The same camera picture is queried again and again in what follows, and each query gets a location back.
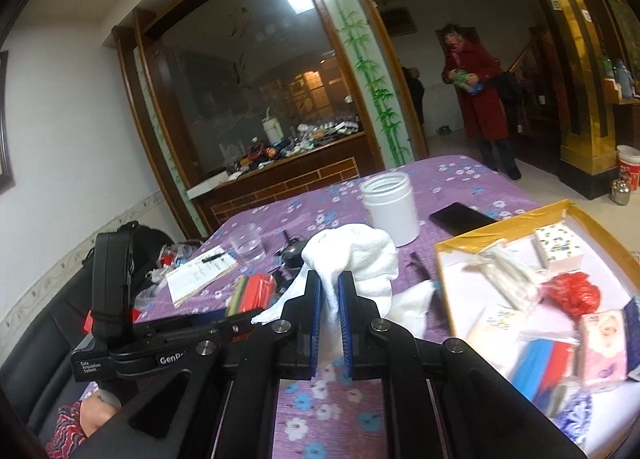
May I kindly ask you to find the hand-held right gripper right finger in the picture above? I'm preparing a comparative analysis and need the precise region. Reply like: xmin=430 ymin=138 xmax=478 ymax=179
xmin=337 ymin=271 xmax=588 ymax=459

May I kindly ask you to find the black bag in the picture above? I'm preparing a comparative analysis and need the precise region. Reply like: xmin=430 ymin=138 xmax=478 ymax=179
xmin=82 ymin=221 xmax=176 ymax=280

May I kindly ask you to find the black cylindrical motor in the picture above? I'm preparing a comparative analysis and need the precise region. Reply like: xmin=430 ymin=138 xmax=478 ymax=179
xmin=275 ymin=231 xmax=308 ymax=270

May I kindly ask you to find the small metal pot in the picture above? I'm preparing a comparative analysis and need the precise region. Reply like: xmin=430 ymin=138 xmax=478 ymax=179
xmin=609 ymin=179 xmax=632 ymax=207

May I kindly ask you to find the white clear-wrapped packet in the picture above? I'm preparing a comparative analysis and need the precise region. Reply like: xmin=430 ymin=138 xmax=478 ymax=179
xmin=465 ymin=244 xmax=543 ymax=312

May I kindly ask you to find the wooden glass partition cabinet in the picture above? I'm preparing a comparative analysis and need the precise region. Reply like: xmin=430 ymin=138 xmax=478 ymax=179
xmin=112 ymin=0 xmax=416 ymax=240

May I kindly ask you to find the blue patterned cloth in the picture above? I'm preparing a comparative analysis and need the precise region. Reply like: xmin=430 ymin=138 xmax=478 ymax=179
xmin=540 ymin=379 xmax=596 ymax=445

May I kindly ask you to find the white plastic jar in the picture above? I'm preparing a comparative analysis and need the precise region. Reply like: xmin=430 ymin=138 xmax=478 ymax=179
xmin=359 ymin=171 xmax=420 ymax=247

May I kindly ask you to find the pack of coloured foam sheets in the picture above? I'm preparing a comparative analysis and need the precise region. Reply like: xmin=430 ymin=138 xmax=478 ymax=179
xmin=225 ymin=273 xmax=277 ymax=317

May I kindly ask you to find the pale printed tissue pack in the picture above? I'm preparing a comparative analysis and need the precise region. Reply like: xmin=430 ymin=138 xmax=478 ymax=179
xmin=467 ymin=304 xmax=531 ymax=355

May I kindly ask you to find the black smartphone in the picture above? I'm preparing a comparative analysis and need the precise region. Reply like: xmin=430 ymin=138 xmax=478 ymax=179
xmin=429 ymin=202 xmax=498 ymax=236

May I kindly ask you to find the white lined notepad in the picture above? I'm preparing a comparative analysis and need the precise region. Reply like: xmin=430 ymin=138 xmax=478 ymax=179
xmin=165 ymin=246 xmax=238 ymax=309

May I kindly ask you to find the blue grey flask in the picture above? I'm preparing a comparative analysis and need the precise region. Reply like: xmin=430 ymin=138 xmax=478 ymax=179
xmin=614 ymin=59 xmax=630 ymax=97

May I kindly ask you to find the white printed tissue pack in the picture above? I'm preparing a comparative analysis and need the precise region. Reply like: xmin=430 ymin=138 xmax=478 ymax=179
xmin=531 ymin=225 xmax=586 ymax=272

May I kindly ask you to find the pile of assorted counter clutter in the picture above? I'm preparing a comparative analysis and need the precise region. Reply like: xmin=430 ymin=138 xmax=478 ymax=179
xmin=220 ymin=106 xmax=361 ymax=177

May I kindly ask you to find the dark framed wall picture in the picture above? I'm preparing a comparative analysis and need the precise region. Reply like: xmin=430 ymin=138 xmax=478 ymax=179
xmin=0 ymin=51 xmax=16 ymax=194

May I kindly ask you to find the black leather sofa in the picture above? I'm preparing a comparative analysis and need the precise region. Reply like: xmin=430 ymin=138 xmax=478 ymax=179
xmin=0 ymin=224 xmax=176 ymax=440

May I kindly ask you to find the white thermos jug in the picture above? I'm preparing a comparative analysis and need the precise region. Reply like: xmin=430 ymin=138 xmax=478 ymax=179
xmin=262 ymin=106 xmax=283 ymax=144

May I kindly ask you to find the red plastic bag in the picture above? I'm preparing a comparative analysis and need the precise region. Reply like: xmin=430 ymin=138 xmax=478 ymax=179
xmin=542 ymin=271 xmax=603 ymax=322

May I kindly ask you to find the pink tissue pack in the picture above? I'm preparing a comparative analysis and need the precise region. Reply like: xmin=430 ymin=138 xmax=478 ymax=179
xmin=575 ymin=311 xmax=628 ymax=387

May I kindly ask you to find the person's left forearm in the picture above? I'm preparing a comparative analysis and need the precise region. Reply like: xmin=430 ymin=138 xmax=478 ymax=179
xmin=45 ymin=391 xmax=123 ymax=459

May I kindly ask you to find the blue orange sponge pack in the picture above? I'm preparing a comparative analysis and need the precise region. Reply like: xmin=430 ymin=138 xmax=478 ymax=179
xmin=510 ymin=334 xmax=576 ymax=402

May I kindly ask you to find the red white plastic bucket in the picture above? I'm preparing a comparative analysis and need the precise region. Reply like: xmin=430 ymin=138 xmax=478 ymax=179
xmin=616 ymin=145 xmax=640 ymax=190

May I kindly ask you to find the long white box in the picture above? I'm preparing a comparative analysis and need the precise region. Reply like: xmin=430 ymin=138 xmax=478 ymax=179
xmin=187 ymin=174 xmax=241 ymax=200

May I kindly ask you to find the purple floral tablecloth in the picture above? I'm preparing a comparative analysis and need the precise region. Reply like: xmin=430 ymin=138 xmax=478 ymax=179
xmin=132 ymin=154 xmax=546 ymax=459

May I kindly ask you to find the crumpled clear plastic bag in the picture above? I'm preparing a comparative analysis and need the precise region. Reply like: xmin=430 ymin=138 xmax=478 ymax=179
xmin=132 ymin=239 xmax=201 ymax=312

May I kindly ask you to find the dark blue packet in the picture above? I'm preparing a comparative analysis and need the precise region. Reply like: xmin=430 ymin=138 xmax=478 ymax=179
xmin=622 ymin=296 xmax=640 ymax=375

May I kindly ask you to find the yellow cardboard box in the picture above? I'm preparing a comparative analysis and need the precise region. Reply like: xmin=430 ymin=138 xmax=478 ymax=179
xmin=432 ymin=199 xmax=640 ymax=459

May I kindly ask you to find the white towel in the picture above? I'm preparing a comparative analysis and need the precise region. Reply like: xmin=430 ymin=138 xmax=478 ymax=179
xmin=250 ymin=223 xmax=440 ymax=370

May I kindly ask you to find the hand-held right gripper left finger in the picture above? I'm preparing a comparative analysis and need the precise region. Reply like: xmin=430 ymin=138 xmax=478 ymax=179
xmin=65 ymin=269 xmax=323 ymax=459

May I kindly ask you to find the colourful snack packet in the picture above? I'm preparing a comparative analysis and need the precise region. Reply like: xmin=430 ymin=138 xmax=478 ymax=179
xmin=450 ymin=68 xmax=486 ymax=97

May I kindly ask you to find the clear plastic cup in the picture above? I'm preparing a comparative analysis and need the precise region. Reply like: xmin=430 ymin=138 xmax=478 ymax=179
xmin=229 ymin=231 xmax=267 ymax=267

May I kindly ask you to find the bamboo painted glass panel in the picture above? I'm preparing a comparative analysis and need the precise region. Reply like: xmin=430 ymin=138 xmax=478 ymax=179
xmin=295 ymin=0 xmax=416 ymax=164

